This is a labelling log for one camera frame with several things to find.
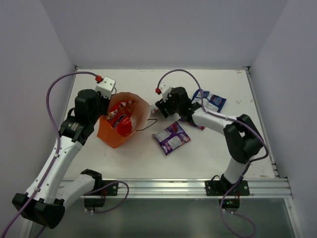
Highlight blue white snack packet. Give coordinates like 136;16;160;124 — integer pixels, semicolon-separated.
191;89;227;113

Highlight purple Fox's candy bag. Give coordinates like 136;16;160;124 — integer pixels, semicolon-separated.
178;119;205;131

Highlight purple white snack packet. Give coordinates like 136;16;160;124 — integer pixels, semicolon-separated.
152;121;191;156

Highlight orange paper bag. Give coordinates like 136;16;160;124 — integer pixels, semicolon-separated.
97;92;151;148

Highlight green wafer packet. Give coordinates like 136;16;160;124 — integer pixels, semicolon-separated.
150;105;159;115

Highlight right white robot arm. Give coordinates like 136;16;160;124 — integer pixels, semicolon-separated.
155;85;264;195

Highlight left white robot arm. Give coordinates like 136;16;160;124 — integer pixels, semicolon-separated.
12;89;111;229

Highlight red snack packet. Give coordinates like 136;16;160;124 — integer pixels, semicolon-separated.
106;99;136;120

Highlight red chocolate bar packet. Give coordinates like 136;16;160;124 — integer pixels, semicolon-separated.
111;114;132;137

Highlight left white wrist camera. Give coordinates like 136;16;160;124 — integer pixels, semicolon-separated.
95;75;116;99

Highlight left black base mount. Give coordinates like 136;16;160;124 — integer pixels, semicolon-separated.
84;180;118;211

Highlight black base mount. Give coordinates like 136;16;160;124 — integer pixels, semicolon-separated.
205;175;250;212
84;180;118;211

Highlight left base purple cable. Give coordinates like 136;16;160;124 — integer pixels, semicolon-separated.
85;181;130;214

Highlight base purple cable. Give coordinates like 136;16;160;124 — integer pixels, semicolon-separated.
220;190;256;238
85;181;130;214

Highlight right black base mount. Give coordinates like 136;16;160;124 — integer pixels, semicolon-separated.
205;175;250;212

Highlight aluminium table rail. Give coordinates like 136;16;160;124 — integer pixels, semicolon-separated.
59;178;293;199

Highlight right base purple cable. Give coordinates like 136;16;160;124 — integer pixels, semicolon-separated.
220;190;256;238

